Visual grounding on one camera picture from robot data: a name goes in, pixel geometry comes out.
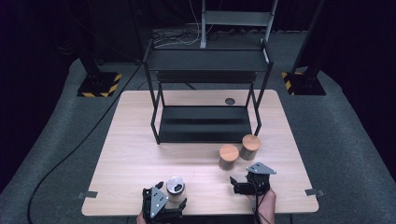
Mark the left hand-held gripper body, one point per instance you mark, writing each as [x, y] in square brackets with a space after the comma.
[157, 202]

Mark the glass shaker jar metal lid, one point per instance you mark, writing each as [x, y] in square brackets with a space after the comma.
[175, 185]

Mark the glass jar wooden lid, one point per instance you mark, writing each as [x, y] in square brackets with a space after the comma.
[251, 143]
[229, 154]

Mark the grey metal frame stand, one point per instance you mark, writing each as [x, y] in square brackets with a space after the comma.
[236, 18]

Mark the person's right hand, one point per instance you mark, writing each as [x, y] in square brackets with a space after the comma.
[266, 205]

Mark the person's left hand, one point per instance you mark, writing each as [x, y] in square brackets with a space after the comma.
[140, 219]

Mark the grey table edge bracket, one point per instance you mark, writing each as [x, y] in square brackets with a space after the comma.
[314, 192]
[87, 194]

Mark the black two-tier metal rack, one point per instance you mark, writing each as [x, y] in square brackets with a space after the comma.
[202, 124]

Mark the round black table grommet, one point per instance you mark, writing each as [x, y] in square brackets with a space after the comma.
[230, 101]

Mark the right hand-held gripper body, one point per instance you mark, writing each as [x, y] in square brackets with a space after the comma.
[258, 180]

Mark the black stand with striped base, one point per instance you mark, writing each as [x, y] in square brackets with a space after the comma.
[99, 84]
[306, 82]

